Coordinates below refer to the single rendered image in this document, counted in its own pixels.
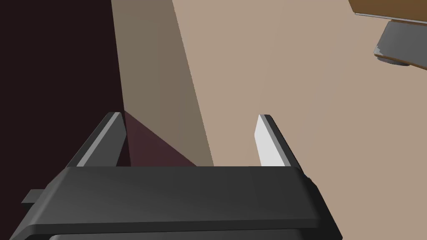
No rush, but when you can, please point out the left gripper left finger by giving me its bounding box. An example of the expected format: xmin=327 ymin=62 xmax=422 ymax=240
xmin=66 ymin=112 xmax=127 ymax=168

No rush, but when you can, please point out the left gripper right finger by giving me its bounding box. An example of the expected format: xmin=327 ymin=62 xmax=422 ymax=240
xmin=254 ymin=114 xmax=301 ymax=168

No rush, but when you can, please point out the brown table with grey leg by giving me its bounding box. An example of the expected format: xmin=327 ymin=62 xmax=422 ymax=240
xmin=348 ymin=0 xmax=427 ymax=70

